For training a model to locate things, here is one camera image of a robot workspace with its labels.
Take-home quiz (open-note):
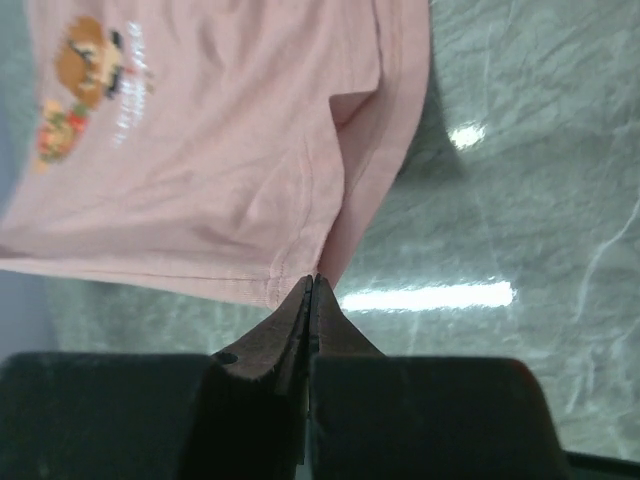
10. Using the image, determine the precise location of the pink printed t-shirt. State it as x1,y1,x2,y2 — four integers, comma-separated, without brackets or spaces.
1,1,430,308

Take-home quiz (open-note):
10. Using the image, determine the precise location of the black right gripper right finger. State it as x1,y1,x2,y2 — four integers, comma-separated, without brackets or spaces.
309,277,572,479

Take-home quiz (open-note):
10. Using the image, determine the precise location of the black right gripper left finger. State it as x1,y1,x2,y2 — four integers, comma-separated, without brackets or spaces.
1,277,313,479

